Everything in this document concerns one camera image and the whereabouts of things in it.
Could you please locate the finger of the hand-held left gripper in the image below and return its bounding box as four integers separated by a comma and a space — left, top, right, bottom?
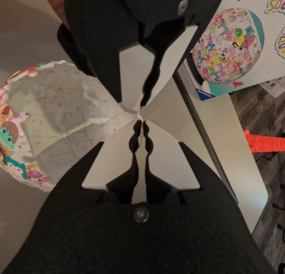
140, 24, 199, 112
119, 43, 161, 114

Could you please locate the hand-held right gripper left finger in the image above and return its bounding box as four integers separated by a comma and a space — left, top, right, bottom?
81, 120, 141, 204

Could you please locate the printed paper leaflet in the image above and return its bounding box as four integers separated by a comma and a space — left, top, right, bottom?
258, 76, 285, 98

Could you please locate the orange ribbed tube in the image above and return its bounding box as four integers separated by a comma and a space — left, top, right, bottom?
243, 130, 285, 153

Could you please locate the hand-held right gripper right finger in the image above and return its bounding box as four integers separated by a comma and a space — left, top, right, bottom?
142, 120, 200, 204

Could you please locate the colourful puzzle ball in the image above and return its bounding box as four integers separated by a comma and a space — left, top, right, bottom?
0, 60, 144, 192

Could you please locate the person's left hand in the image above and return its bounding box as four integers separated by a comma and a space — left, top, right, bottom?
40, 0, 70, 32

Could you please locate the puzzle ball cardboard box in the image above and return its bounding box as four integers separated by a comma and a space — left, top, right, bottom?
183, 0, 285, 101

